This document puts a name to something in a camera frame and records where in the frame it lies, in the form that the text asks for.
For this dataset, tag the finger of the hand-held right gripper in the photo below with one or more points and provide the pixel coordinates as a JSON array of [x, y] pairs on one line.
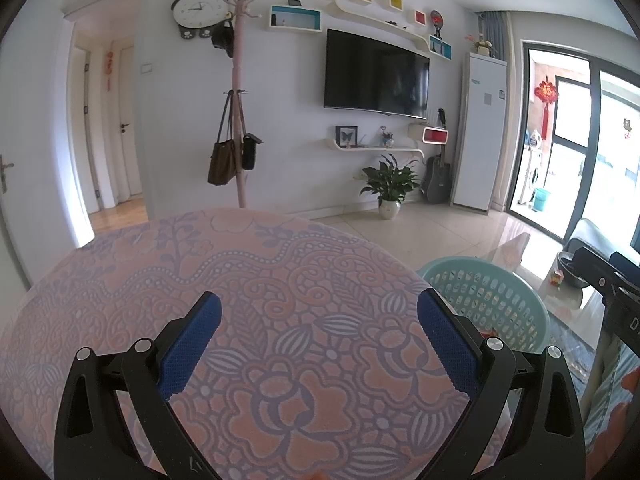
[[597, 266]]

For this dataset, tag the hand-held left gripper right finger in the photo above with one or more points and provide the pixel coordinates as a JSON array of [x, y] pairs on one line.
[[447, 345]]

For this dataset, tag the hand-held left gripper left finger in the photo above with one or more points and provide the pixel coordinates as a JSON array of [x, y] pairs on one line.
[[192, 345]]

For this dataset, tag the teal plastic basket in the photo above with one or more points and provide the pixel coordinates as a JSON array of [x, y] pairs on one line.
[[482, 285]]

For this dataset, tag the dark metal bowl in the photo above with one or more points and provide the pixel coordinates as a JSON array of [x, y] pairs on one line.
[[574, 270]]

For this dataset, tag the small orange box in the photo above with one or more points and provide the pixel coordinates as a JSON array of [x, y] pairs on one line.
[[555, 278]]

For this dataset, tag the glass coffee table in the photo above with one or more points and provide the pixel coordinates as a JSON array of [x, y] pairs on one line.
[[540, 260]]

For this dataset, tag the teal bucket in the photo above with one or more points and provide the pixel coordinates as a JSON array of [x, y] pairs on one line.
[[540, 201]]

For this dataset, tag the white washing machine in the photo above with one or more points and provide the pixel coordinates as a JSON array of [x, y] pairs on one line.
[[531, 175]]

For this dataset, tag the pink patterned table cloth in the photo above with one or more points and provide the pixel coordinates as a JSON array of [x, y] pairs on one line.
[[300, 285]]

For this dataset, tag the white detergent bottle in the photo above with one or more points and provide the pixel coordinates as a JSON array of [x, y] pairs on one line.
[[536, 139]]

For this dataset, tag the black framed glass sliding door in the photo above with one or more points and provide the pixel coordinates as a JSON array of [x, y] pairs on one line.
[[592, 110]]

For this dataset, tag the dark guitar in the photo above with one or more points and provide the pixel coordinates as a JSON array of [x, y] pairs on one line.
[[437, 180]]

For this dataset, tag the potted green plant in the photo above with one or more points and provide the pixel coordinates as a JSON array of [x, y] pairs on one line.
[[390, 182]]

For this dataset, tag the red knot decoration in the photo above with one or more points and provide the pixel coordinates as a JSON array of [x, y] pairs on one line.
[[546, 95]]

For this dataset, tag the white standing air conditioner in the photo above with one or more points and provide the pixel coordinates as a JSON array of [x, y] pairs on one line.
[[480, 130]]

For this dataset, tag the brown tote bag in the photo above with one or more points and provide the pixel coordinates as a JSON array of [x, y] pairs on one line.
[[222, 160]]

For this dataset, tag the small black bag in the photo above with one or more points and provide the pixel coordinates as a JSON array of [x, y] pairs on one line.
[[250, 152]]

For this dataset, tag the white curved floating shelf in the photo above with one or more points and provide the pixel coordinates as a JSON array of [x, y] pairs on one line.
[[380, 148]]

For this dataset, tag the red open cube shelf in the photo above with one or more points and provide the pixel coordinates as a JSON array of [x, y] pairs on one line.
[[435, 135]]

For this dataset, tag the small shelf figurine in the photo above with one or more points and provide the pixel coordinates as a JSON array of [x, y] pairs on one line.
[[386, 138]]

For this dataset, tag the black router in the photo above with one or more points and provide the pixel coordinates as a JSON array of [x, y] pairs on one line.
[[441, 117]]

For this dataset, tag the white hallway door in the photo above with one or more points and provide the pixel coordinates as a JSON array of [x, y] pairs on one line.
[[131, 125]]

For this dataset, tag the flower decoration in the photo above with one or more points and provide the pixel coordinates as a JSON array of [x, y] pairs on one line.
[[481, 45]]

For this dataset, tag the grey curtain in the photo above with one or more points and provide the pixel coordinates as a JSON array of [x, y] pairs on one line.
[[492, 32]]

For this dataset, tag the pink coat rack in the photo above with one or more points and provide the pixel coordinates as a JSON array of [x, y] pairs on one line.
[[241, 85]]

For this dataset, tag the red hallway hanging ornament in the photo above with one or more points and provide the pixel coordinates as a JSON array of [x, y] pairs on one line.
[[108, 70]]

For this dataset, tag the round black hand fan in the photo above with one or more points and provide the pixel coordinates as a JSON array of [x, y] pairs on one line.
[[437, 18]]

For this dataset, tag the black cap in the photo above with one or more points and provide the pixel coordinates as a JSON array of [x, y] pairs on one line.
[[222, 37]]

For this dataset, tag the butterfly picture frame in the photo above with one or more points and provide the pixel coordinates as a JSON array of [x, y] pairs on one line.
[[346, 136]]

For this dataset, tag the small blue box wall shelf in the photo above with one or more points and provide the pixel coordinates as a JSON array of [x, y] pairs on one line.
[[440, 47]]

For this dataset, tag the white light switch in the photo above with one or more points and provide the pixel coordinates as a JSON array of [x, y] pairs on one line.
[[147, 68]]

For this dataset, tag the wall-mounted black television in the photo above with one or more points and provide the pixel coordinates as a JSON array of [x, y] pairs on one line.
[[375, 72]]

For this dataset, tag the small red cube wall shelf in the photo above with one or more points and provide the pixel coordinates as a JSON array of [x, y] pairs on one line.
[[420, 16]]

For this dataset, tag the long white curved wall shelf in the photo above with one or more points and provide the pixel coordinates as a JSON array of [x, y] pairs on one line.
[[380, 22]]

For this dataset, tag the panda wall clock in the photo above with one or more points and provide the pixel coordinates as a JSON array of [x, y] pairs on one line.
[[200, 7]]

